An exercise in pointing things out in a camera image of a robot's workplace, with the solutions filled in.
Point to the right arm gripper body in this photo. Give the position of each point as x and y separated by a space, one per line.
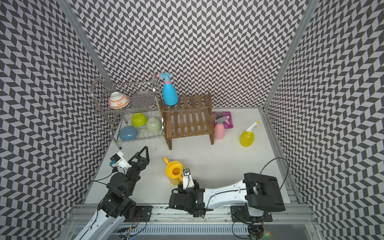
180 189

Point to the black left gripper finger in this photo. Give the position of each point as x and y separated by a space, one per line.
144 155
135 159

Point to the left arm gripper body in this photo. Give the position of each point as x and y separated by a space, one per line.
135 169

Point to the yellow watering can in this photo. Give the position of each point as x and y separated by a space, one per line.
174 171

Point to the blue spray bottle pink cap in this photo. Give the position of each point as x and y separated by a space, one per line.
170 95

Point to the yellow spray bottle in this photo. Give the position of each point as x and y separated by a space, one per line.
247 137

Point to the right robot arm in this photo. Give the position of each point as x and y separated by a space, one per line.
197 180

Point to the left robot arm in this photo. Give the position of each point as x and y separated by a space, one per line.
117 206

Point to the wooden slatted shelf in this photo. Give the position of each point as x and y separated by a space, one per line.
191 116

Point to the blue ceramic bowl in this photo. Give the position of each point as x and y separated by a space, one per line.
128 133

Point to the pale green ceramic bowl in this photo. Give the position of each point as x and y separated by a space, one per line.
153 125

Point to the lime green bowl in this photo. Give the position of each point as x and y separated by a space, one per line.
139 120

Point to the metal dish rack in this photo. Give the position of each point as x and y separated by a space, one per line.
120 118

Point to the grey patterned plate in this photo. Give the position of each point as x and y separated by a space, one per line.
143 99

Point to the white orange patterned bowl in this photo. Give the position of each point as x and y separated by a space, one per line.
118 100

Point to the purple packet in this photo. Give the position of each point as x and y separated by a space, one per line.
217 115

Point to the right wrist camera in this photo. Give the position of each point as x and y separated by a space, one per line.
187 178

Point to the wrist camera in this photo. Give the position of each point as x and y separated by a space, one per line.
118 161
187 178

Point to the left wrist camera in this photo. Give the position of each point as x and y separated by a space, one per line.
118 161

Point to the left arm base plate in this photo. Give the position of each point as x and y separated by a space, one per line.
142 212

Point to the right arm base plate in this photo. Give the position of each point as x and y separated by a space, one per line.
241 213

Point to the aluminium rail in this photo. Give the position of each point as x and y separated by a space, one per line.
297 222

